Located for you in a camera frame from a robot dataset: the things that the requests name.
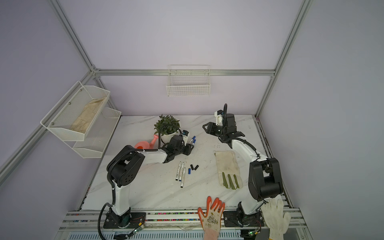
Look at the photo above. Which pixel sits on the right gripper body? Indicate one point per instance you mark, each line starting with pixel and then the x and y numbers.
pixel 214 128

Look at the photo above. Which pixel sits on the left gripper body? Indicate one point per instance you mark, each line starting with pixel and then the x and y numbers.
pixel 186 146

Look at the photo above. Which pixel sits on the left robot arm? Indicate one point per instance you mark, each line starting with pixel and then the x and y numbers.
pixel 124 167

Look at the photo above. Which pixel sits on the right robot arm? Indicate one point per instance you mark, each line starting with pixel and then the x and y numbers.
pixel 264 179

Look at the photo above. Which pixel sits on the potted green plant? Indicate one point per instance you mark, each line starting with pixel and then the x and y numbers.
pixel 167 127

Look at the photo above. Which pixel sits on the pink watering can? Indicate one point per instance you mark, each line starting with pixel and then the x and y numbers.
pixel 147 145

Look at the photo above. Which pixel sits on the beige green-fingered glove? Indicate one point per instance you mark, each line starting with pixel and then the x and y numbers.
pixel 228 170

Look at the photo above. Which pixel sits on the lower white mesh shelf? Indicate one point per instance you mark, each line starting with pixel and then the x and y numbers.
pixel 99 135

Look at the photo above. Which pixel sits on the white mesh shelf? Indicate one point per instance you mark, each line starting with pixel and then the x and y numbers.
pixel 60 118
pixel 99 135

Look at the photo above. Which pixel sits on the orange palm work glove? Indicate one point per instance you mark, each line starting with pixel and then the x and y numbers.
pixel 211 219

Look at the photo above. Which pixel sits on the white cotton glove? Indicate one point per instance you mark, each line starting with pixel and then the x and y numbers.
pixel 275 218

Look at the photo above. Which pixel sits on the upper white mesh shelf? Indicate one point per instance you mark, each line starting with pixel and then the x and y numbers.
pixel 60 118

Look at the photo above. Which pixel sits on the white wire wall basket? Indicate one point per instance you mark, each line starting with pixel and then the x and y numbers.
pixel 188 80

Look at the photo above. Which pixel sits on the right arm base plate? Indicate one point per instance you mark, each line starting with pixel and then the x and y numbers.
pixel 237 219

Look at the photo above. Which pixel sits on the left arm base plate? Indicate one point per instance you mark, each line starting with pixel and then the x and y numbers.
pixel 126 221

